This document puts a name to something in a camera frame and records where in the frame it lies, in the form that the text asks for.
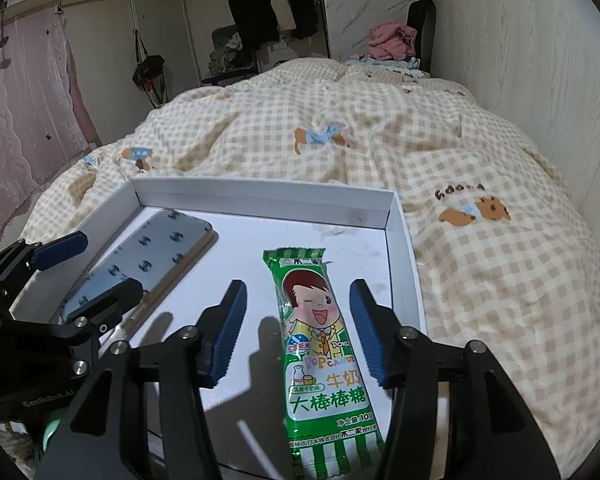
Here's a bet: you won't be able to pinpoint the checked cream quilt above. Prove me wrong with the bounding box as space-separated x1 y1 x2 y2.
5 57 600 480

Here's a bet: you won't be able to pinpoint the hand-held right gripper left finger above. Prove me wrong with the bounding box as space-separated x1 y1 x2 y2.
34 279 248 480

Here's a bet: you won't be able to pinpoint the pink clothing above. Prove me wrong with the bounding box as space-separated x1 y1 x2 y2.
367 22 417 61

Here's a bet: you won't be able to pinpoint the green candy packet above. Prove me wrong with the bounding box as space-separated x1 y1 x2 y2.
261 246 386 480

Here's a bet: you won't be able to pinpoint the small black hanging garment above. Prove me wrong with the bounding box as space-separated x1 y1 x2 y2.
285 0 321 38

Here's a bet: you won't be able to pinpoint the white cardboard box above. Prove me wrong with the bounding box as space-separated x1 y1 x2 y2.
9 174 429 480

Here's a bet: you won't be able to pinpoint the pale printed clothes pile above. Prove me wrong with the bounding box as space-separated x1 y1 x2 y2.
345 55 426 78

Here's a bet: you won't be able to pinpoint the black hanging bag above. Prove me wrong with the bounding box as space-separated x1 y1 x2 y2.
131 30 167 93

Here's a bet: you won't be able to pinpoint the pink lace curtain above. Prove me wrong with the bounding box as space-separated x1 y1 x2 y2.
0 7 101 261

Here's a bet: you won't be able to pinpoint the large black hanging garment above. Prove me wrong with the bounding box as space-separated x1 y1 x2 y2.
227 0 281 51

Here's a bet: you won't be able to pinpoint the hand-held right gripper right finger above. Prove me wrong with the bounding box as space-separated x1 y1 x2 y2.
349 279 563 480

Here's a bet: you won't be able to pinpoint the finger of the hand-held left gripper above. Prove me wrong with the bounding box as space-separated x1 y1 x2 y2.
0 276 146 356
0 231 89 291

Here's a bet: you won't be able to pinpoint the black chair with armrests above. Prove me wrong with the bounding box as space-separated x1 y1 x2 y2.
202 25 261 86

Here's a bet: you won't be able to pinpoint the striped clothes pile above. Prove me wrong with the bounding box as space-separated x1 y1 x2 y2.
209 32 243 73

